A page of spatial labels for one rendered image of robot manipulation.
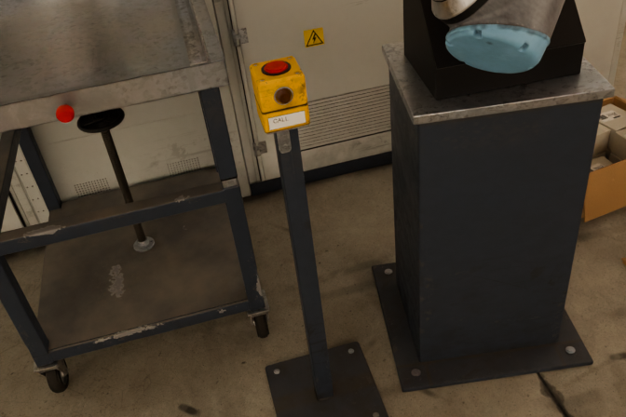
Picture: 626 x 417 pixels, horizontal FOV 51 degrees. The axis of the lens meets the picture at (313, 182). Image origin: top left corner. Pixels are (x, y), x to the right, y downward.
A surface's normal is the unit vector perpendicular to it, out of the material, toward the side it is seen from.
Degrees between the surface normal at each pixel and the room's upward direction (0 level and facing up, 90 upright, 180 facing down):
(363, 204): 0
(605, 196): 74
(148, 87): 90
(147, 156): 90
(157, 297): 0
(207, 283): 0
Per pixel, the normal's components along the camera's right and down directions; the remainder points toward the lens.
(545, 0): 0.45, 0.02
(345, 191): -0.10, -0.79
